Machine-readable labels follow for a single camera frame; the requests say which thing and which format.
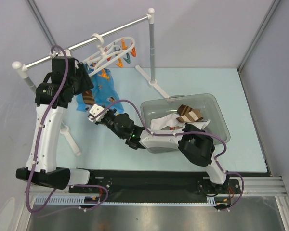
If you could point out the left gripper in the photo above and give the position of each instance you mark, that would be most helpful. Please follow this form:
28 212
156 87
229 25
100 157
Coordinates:
86 83

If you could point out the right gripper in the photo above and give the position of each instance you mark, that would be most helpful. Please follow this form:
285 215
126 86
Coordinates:
102 119

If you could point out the white black striped sock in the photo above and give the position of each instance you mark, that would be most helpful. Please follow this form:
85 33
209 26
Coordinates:
169 120

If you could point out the red reindeer sock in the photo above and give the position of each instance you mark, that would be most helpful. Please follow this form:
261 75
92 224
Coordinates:
175 128

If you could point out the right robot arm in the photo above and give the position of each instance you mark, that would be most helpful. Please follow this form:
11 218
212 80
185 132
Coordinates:
195 144

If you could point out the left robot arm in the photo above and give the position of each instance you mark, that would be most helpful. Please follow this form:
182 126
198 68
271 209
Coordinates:
67 79

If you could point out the white round clip hanger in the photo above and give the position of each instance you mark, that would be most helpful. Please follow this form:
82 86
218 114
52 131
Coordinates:
108 54

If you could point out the blue patterned sock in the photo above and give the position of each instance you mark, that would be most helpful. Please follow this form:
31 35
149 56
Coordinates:
103 91

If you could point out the yellow clothes peg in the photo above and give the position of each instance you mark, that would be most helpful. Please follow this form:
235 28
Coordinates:
119 63

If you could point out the teal clothes peg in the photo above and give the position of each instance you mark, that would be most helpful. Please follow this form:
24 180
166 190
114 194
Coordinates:
127 58

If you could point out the orange clothes peg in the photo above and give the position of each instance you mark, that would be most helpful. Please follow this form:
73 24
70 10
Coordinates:
133 52

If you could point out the grey plastic bin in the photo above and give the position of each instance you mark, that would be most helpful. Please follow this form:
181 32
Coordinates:
205 103

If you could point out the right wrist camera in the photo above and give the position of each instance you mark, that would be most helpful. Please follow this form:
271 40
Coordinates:
96 113

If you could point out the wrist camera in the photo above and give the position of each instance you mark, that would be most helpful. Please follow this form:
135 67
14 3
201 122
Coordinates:
96 113
60 53

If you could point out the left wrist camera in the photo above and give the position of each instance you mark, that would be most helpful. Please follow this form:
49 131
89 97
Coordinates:
60 53

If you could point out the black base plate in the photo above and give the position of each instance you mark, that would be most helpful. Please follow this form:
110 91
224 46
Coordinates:
163 187

